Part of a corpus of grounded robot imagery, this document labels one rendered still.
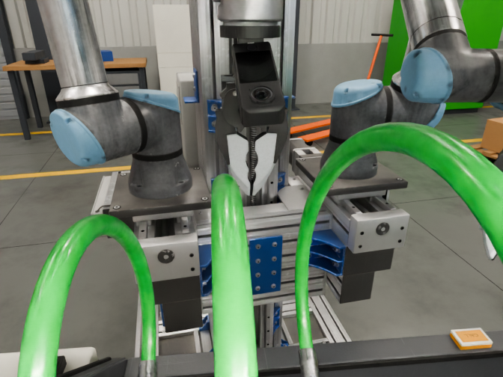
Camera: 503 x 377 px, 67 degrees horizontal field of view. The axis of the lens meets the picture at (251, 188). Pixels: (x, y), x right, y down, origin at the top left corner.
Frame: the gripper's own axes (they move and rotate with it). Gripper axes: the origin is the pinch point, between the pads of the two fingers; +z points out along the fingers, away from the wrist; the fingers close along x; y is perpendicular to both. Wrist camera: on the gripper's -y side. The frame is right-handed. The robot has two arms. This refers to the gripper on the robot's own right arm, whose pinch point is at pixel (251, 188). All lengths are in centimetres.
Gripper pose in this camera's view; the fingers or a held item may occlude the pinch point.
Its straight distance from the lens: 50.4
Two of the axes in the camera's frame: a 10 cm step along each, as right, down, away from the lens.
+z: 0.0, 9.1, 4.2
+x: -10.0, 0.4, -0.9
